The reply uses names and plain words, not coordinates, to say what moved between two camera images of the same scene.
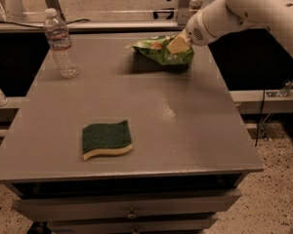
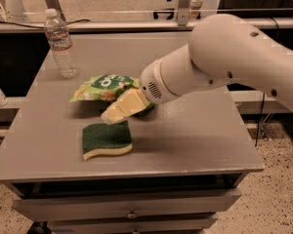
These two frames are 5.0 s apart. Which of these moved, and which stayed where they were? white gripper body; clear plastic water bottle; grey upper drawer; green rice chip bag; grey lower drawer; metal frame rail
Moved: green rice chip bag; white gripper body
Stayed: grey lower drawer; metal frame rail; clear plastic water bottle; grey upper drawer
